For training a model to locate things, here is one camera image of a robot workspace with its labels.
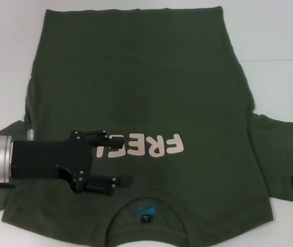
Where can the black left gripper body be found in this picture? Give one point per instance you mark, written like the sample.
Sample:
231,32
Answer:
45,159

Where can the dark green printed t-shirt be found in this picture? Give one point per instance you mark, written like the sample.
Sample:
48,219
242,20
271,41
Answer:
146,77

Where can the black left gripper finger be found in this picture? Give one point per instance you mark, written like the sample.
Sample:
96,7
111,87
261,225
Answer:
102,184
110,141

